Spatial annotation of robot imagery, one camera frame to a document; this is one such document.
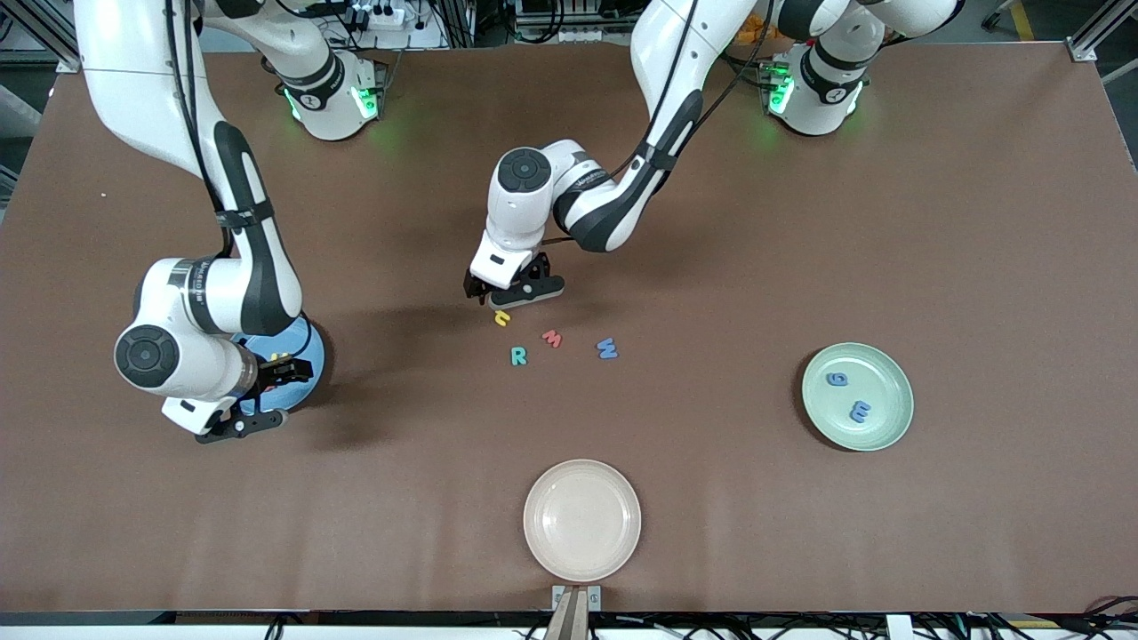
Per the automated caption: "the beige plate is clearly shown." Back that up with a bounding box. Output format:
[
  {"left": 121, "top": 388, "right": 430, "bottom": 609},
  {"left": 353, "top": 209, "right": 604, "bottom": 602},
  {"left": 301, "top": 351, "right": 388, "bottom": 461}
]
[{"left": 523, "top": 459, "right": 643, "bottom": 584}]

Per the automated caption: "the green plate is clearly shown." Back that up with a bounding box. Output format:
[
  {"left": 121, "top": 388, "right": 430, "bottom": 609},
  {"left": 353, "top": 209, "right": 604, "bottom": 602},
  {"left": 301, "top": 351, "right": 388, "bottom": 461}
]
[{"left": 801, "top": 342, "right": 915, "bottom": 452}]

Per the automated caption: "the aluminium frame profile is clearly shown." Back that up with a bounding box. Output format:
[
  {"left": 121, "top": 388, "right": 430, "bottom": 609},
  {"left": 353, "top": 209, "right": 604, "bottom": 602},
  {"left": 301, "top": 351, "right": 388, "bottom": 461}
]
[
  {"left": 1067, "top": 0, "right": 1138, "bottom": 63},
  {"left": 0, "top": 0, "right": 87, "bottom": 74}
]

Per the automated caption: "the white power strip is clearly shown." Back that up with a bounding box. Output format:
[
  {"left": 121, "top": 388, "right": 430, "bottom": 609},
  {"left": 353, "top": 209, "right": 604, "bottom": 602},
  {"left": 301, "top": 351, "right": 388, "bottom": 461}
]
[{"left": 342, "top": 3, "right": 408, "bottom": 32}]

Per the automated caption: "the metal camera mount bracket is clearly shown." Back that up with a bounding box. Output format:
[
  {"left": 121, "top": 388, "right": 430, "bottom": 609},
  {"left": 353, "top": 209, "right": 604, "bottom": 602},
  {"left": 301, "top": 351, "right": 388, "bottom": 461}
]
[{"left": 544, "top": 585, "right": 602, "bottom": 640}]

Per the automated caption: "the blue plate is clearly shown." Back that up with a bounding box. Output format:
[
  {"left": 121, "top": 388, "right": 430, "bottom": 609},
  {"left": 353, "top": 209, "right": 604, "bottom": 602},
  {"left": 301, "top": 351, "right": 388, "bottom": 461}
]
[{"left": 233, "top": 313, "right": 326, "bottom": 415}]

